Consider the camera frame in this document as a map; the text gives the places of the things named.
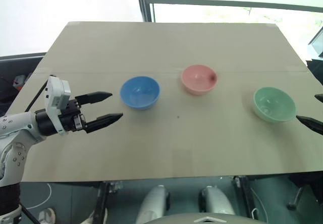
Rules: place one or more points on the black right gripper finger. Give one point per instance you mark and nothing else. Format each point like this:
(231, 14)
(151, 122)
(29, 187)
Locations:
(314, 125)
(320, 96)

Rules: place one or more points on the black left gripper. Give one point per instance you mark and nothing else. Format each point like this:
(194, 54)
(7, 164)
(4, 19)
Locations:
(71, 118)

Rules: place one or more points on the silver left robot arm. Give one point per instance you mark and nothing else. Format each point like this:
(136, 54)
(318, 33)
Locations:
(15, 123)

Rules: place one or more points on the blue bowl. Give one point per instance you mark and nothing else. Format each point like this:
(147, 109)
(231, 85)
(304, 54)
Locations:
(139, 92)

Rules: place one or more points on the green bowl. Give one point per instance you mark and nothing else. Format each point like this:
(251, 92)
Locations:
(274, 104)

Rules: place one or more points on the brown cardboard table cover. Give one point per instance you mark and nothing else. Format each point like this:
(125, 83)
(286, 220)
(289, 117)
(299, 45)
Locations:
(176, 138)

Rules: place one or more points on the black table leg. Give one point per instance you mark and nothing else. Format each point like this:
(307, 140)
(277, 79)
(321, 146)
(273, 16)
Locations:
(246, 196)
(101, 201)

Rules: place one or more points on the red bowl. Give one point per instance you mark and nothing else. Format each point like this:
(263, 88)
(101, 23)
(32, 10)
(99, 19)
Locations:
(198, 79)

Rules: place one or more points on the silver rounded robot leg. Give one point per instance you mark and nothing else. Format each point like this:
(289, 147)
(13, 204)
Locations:
(154, 203)
(217, 200)

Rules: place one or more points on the grey robot torso edge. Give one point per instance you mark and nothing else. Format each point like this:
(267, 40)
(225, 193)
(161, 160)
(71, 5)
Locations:
(202, 219)

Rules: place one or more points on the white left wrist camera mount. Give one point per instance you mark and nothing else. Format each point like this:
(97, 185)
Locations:
(56, 92)

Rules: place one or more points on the grey window frame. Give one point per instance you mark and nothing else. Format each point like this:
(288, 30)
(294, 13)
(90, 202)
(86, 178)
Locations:
(144, 2)

